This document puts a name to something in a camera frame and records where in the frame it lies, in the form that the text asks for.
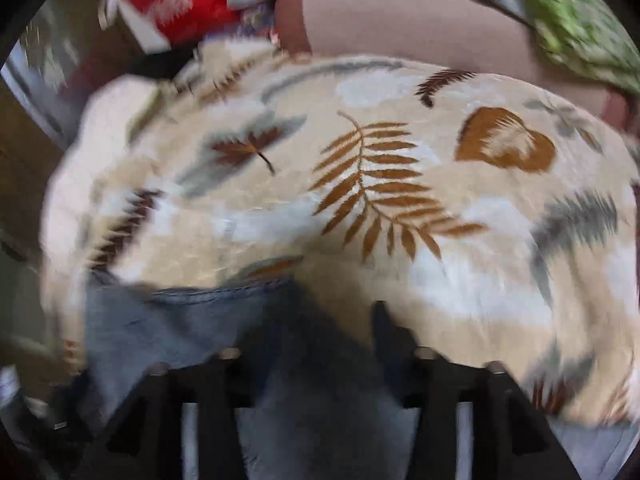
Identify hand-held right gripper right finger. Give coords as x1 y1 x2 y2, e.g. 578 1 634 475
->
372 300 583 480

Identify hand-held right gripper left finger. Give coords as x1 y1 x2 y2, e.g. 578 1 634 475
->
85 305 296 480

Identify blue denim pants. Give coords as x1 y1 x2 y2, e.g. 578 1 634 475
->
82 267 640 480

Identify leaf print blanket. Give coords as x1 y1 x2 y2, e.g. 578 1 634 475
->
40 40 640 428

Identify green patterned cloth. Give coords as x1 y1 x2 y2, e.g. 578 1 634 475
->
510 0 640 96

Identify red printed cloth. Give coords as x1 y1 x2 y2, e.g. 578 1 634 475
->
117 0 241 46

